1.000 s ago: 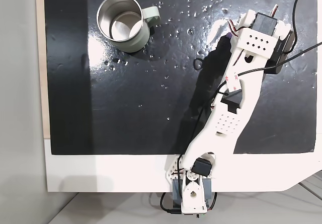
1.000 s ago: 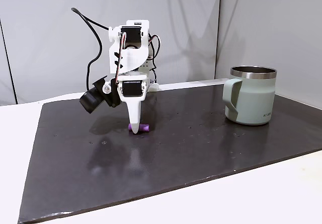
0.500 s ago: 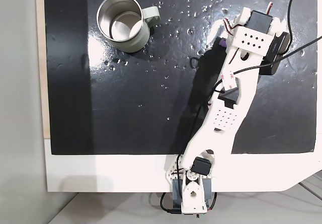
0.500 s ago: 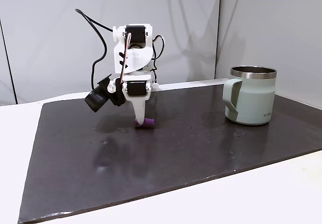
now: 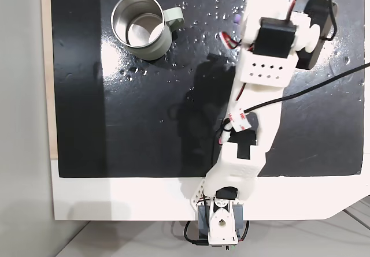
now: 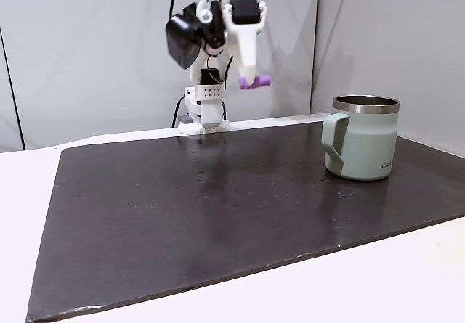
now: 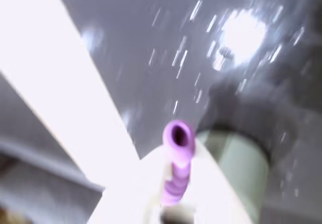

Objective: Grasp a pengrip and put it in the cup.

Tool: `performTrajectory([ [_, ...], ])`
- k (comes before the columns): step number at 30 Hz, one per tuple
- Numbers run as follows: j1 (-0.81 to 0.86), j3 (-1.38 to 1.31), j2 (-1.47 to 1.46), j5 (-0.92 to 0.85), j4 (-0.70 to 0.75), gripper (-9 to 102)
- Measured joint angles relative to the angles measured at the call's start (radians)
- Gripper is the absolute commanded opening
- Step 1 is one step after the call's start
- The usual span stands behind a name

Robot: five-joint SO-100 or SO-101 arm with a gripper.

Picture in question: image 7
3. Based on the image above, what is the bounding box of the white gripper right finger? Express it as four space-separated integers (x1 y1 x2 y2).
180 137 255 224

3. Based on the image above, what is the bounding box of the dark grey table mat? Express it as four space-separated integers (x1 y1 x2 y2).
0 0 322 224

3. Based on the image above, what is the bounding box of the sage green steel-rimmed mug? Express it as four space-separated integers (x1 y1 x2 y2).
195 129 273 224

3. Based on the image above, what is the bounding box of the purple ribbed pen grip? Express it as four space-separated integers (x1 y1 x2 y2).
160 119 196 207

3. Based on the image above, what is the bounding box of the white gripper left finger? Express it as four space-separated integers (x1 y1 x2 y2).
0 0 165 224

